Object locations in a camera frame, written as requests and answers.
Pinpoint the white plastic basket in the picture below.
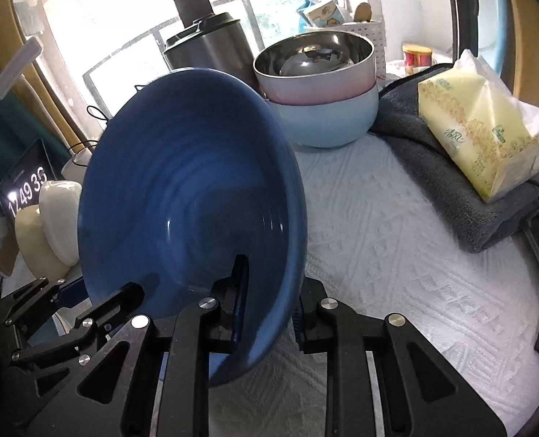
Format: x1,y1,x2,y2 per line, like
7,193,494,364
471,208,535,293
302,20,387,80

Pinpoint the brown cardboard box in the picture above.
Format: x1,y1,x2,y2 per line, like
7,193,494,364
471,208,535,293
0,232,22,278

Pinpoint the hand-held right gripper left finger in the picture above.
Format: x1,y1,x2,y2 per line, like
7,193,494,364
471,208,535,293
26,254,252,437

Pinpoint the pale green bowl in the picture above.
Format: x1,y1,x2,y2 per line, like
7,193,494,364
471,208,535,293
15,204,70,280

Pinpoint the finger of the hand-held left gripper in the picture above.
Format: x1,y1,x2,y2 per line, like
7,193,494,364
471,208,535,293
0,283,145,420
3,277,66,327

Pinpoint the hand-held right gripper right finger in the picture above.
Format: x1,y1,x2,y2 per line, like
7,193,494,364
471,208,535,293
292,277,509,437

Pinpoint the black tablet with clock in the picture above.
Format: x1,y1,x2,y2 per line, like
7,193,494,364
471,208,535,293
0,139,52,233

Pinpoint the light blue bowl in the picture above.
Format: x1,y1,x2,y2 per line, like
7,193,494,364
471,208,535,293
266,84,380,149

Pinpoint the red and yellow can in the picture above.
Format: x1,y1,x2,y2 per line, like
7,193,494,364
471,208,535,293
402,44,434,76

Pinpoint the black balcony railing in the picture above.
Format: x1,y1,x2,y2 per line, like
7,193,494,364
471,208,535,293
82,0,356,101

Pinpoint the grey towel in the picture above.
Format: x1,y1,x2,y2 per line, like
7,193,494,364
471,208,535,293
369,61,539,253

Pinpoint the blue and white snack box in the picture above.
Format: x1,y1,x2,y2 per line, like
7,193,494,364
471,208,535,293
297,0,349,28

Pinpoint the yellow curtain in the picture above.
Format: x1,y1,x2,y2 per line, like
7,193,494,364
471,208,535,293
499,0,539,105
0,0,88,146

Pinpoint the white bowl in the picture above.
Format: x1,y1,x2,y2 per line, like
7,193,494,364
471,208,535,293
39,180,84,267

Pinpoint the yellow tissue pack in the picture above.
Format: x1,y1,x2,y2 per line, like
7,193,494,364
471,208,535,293
417,49,539,204

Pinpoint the dark blue bowl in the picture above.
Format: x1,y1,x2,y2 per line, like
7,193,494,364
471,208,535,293
77,68,309,389

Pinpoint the steel bowl with pink outside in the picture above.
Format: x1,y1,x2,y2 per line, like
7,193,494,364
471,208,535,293
253,31,378,106

